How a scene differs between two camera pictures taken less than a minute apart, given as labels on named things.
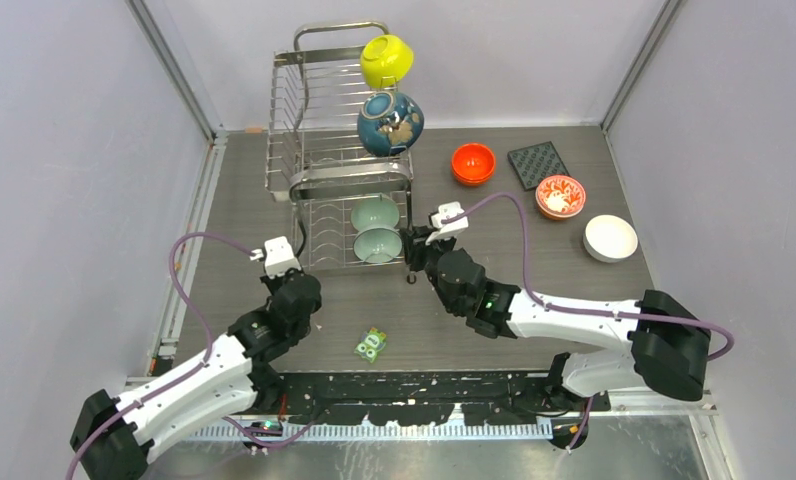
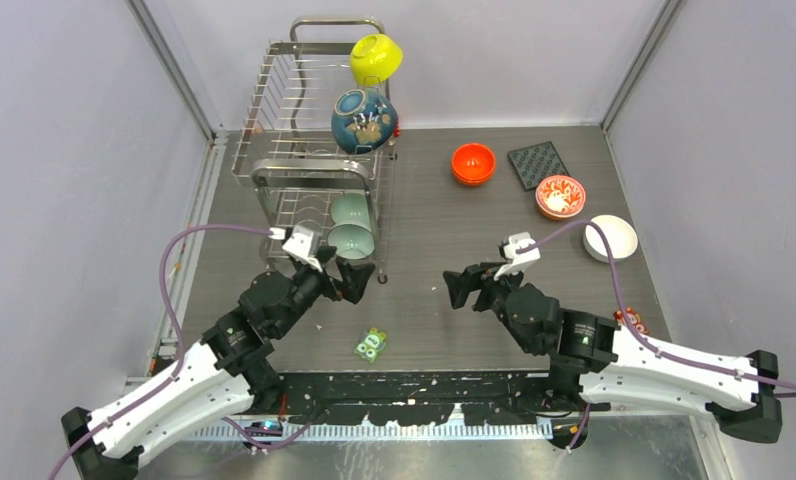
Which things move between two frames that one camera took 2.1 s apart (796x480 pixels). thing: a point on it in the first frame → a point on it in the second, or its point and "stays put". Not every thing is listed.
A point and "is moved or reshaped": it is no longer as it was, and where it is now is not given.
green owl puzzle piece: x=371 y=342 stays put
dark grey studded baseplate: x=533 y=163 stays put
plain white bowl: x=609 y=238 stays put
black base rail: x=421 y=398 stays put
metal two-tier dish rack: x=350 y=208 is moved or reshaped
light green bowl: x=377 y=245 → x=352 y=242
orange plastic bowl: x=473 y=176 stays put
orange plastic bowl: x=473 y=163 stays put
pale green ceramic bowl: x=381 y=213 → x=351 y=214
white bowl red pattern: x=560 y=196 stays put
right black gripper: x=414 y=246 → x=474 y=277
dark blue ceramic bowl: x=389 y=123 → x=363 y=121
